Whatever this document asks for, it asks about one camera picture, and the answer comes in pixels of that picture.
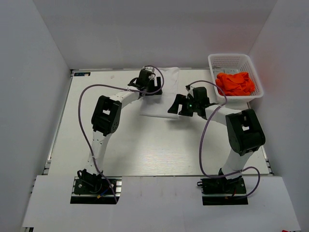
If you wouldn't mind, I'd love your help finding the white t shirt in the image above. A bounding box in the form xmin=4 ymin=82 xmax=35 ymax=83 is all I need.
xmin=140 ymin=67 xmax=180 ymax=119

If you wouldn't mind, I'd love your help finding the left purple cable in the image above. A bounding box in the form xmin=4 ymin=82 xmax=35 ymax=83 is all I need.
xmin=79 ymin=65 xmax=165 ymax=203

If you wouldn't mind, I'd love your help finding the white plastic basket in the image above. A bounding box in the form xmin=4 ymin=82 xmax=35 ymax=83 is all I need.
xmin=208 ymin=54 xmax=264 ymax=103

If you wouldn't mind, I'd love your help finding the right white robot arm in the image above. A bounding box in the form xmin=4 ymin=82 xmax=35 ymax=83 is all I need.
xmin=168 ymin=85 xmax=266 ymax=193

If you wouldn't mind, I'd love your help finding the orange t shirt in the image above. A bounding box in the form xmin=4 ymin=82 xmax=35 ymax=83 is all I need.
xmin=215 ymin=72 xmax=255 ymax=96

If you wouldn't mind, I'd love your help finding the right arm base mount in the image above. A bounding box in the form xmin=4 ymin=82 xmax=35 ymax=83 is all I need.
xmin=197 ymin=177 xmax=248 ymax=206

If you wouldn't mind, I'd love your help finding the blue table label sticker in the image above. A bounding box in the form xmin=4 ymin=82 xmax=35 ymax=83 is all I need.
xmin=74 ymin=72 xmax=91 ymax=76

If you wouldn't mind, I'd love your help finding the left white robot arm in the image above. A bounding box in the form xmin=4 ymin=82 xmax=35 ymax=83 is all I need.
xmin=78 ymin=65 xmax=165 ymax=193

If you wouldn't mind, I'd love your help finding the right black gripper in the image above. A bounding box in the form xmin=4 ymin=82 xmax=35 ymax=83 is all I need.
xmin=168 ymin=94 xmax=199 ymax=117

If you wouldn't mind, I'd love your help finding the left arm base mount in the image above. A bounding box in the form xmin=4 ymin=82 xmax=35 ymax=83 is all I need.
xmin=70 ymin=177 xmax=117 ymax=205

